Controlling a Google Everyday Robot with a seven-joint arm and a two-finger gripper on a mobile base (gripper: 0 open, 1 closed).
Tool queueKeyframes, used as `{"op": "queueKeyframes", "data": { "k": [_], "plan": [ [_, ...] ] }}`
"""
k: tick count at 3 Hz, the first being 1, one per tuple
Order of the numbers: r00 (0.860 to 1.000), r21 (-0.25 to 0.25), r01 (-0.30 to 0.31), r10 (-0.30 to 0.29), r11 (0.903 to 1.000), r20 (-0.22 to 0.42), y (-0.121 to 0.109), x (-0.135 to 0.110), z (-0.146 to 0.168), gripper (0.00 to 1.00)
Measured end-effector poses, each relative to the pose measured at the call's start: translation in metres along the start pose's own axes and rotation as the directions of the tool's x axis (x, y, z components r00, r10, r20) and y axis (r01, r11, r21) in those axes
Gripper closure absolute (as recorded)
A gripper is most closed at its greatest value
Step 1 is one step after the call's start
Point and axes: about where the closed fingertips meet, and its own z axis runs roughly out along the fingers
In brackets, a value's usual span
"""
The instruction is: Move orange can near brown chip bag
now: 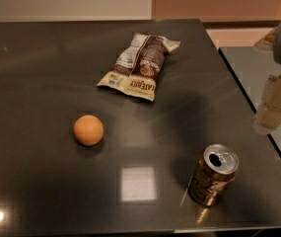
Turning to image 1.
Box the brown chip bag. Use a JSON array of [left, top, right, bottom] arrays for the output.
[[98, 33, 180, 102]]

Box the orange soda can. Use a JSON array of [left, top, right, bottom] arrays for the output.
[[187, 144, 239, 206]]

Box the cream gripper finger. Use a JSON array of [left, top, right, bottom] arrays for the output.
[[254, 28, 277, 51], [253, 74, 281, 135]]

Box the orange fruit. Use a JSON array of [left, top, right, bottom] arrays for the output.
[[74, 115, 104, 146]]

